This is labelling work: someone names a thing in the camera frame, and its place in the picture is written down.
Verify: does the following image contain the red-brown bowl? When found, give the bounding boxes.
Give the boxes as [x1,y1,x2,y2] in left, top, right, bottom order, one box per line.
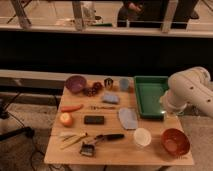
[161,128,190,157]

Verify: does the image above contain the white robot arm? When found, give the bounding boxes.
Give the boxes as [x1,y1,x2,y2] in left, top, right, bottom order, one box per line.
[161,67,213,118]

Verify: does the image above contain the green plastic tray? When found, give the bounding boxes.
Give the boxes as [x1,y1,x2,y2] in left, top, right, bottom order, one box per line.
[134,76,168,120]

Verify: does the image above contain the small blue sponge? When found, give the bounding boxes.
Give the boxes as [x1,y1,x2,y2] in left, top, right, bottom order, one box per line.
[102,93,119,104]

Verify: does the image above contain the light blue cup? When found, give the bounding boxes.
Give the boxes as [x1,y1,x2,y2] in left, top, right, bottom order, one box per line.
[119,78,130,91]

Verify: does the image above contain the dark red grapes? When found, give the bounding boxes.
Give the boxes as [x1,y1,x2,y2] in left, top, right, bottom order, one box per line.
[83,82,103,97]

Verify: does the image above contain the thin dark skewer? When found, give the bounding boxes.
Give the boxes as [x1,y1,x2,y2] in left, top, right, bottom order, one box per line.
[90,106,116,110]

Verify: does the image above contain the purple bowl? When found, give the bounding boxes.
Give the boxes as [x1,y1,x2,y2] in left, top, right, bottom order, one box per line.
[65,75,87,93]

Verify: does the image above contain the black rectangular block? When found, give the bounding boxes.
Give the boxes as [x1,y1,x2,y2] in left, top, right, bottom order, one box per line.
[84,116,105,125]

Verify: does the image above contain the light blue cloth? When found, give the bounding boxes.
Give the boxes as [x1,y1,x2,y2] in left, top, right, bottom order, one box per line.
[118,108,138,130]

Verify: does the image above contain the orange carrot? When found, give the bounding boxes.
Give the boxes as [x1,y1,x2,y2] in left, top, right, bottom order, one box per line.
[60,104,83,113]

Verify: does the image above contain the red yellow apple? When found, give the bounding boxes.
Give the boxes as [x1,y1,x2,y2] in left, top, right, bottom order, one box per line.
[59,113,73,127]

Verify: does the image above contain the yellow wooden utensil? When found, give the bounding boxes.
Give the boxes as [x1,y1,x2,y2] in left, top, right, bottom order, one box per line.
[60,133,87,149]

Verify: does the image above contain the person in dark clothes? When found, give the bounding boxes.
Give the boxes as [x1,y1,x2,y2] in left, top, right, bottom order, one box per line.
[117,0,199,29]

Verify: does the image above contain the black stand base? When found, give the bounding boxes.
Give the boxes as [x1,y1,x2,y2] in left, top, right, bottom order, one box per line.
[0,99,35,141]

